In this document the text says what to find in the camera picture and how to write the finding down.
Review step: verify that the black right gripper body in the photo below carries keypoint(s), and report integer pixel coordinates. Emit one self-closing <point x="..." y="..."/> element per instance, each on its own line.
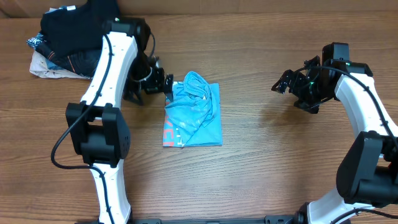
<point x="310" y="92"/>

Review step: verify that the light blue printed t-shirt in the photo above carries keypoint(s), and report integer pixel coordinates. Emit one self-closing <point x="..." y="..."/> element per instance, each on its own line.
<point x="193" y="114"/>

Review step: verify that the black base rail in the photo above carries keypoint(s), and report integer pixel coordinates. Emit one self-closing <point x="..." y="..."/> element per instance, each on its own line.
<point x="217" y="221"/>

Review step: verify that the dark patterned folded garment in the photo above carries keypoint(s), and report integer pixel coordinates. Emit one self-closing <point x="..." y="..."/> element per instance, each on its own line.
<point x="84" y="62"/>

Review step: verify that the black folded shirt on pile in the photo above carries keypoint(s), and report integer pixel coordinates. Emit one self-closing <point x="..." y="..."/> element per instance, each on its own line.
<point x="72" y="31"/>

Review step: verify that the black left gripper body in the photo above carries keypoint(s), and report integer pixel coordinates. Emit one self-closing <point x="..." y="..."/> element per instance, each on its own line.
<point x="145" y="78"/>

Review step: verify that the beige folded garment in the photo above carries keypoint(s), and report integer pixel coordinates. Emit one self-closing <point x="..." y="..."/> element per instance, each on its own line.
<point x="43" y="68"/>

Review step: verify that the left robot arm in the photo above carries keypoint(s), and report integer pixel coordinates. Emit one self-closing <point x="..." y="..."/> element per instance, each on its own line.
<point x="99" y="132"/>

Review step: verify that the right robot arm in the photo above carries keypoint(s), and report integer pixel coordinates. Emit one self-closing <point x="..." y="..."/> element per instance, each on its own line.
<point x="366" y="179"/>

